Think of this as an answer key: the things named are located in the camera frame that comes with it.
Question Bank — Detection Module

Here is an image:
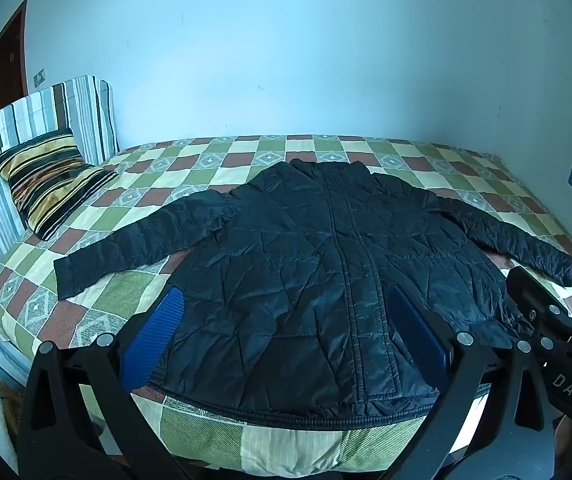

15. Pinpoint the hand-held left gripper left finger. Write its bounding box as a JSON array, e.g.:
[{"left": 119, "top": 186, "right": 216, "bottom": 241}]
[{"left": 17, "top": 286, "right": 193, "bottom": 480}]

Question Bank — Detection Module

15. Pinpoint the bed with checkered blanket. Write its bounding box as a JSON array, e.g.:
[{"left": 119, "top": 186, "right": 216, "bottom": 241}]
[{"left": 0, "top": 134, "right": 572, "bottom": 472}]

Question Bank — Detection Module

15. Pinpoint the striped pillow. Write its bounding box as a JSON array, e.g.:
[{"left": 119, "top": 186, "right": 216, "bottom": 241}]
[{"left": 0, "top": 127, "right": 119, "bottom": 241}]

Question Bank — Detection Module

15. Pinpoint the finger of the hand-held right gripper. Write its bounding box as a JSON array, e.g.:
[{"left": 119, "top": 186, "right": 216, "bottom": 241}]
[{"left": 507, "top": 266, "right": 572, "bottom": 356}]

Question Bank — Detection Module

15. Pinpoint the black quilted jacket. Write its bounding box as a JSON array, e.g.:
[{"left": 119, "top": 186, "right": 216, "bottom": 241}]
[{"left": 53, "top": 157, "right": 572, "bottom": 418}]

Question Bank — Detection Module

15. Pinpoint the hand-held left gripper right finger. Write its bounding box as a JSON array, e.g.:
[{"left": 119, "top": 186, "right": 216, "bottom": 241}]
[{"left": 387, "top": 285, "right": 563, "bottom": 480}]

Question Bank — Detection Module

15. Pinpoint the striped padded headboard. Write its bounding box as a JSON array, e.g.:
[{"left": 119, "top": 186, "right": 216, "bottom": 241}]
[{"left": 0, "top": 75, "right": 121, "bottom": 391}]

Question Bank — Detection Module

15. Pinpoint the brown wooden door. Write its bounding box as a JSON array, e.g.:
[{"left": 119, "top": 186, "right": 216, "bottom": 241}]
[{"left": 0, "top": 0, "right": 29, "bottom": 111}]

